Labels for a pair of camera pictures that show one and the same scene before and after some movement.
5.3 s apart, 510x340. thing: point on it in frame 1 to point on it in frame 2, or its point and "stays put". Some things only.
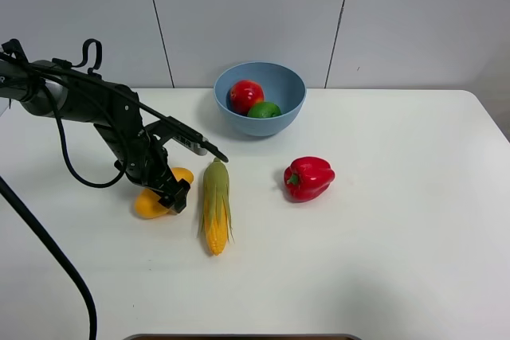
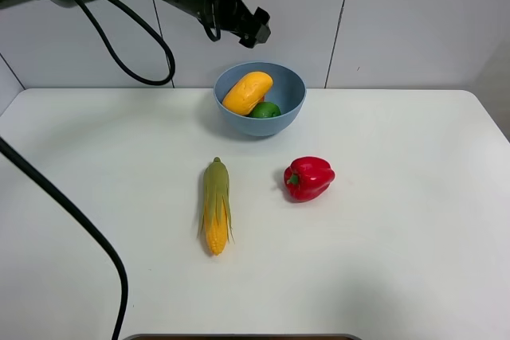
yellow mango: [147, 201] to [245, 91]
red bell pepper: [307, 178] stays put
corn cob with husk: [216, 219] stays put
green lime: [264, 110] stays put
